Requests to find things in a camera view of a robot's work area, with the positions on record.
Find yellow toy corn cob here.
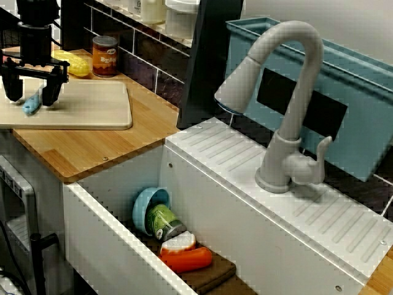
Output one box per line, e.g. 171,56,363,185
52,50,90,77

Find light wooden cutting board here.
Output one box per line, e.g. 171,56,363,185
0,75,133,130

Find large clear lidded container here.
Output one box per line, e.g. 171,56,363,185
165,0,200,39

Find black cabinet handle bar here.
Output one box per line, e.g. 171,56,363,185
29,232,60,295

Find toy knife with blue handle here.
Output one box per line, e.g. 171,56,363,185
23,87,47,116

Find white and orange toy slice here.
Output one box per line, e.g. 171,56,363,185
159,232,197,256

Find light blue bowl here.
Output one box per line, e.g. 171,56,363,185
132,186,171,237

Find grey toy appliance front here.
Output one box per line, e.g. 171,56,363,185
0,155,39,277

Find black upright panel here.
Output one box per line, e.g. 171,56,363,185
177,0,246,130

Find grey toy faucet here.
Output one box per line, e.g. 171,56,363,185
214,20,335,194

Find orange toy carrot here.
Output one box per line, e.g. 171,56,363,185
159,246,213,274

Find small clear lidded container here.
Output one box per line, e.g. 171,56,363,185
127,0,144,15

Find orange beans can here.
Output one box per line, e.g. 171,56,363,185
92,36,119,78

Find brown cloth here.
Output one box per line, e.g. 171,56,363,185
181,250,259,295

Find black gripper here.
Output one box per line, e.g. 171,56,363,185
0,22,71,108

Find black cable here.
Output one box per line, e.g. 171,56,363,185
0,219,30,295

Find black wire mesh panel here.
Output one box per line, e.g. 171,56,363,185
0,6,22,50

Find green toy can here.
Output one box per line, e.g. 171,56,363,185
146,204,187,242

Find white toy sink unit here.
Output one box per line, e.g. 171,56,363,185
63,116,393,295

